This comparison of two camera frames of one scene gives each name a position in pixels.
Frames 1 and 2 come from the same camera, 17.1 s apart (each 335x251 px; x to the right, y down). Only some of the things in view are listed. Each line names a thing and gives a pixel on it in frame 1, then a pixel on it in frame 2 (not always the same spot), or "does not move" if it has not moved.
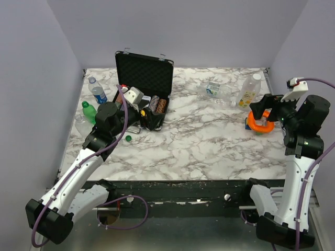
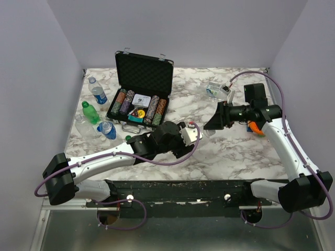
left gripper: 153,118 to 182,150
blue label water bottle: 97,91 does not move
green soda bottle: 89,112 does not move
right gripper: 274,103 to 223,115
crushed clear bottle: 84,127 does not move
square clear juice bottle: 249,90 to 209,133
